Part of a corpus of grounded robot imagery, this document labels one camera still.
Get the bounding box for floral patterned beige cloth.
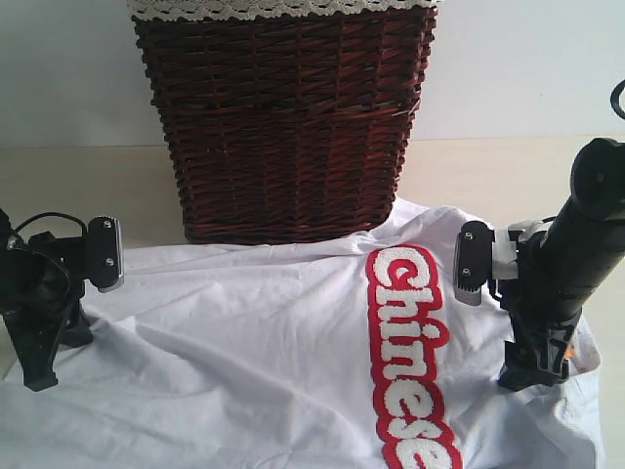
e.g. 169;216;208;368
126;0;441;21

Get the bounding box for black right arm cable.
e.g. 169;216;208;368
607;77;625;121

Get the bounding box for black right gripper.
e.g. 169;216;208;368
497;230;586;391

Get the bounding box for dark red wicker basket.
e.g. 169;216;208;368
133;5;438;244

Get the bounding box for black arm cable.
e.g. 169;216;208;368
607;77;625;121
0;209;87;275

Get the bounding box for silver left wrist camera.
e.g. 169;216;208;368
85;216;124;293

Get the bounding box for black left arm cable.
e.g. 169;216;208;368
0;209;87;275

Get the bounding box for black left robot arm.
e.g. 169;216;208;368
1;212;93;392

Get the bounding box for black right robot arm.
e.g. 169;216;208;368
497;138;624;391

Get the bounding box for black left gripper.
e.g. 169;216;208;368
1;234;94;392

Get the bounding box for white t-shirt with red print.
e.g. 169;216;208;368
1;200;605;468

